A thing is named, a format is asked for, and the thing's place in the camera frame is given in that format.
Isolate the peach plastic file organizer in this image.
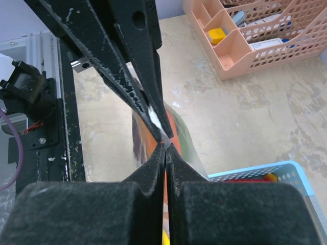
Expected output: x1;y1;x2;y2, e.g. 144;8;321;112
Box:
182;1;326;80

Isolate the black aluminium base frame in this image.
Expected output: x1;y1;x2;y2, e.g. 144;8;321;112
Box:
1;32;86;193

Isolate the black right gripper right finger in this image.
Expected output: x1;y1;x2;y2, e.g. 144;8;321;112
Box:
166;146;322;244

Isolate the orange purple papaya slice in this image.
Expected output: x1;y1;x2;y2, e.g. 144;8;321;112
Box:
132;107;183;205

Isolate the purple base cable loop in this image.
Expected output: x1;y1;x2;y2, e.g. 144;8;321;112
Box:
0;108;25;192

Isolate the clear polka dot zip bag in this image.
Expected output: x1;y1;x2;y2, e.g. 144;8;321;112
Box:
126;65;210;212

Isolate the light blue plastic basket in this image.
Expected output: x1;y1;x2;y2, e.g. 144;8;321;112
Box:
208;160;326;244

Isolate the yellow block in organizer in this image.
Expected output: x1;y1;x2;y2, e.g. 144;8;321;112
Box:
208;28;228;45

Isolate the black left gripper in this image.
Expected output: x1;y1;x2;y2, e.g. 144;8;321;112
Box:
0;0;164;143

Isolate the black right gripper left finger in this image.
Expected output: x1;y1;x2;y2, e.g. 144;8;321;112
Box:
1;144;165;244

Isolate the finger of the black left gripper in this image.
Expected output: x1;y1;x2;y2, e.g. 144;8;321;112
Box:
108;1;174;138

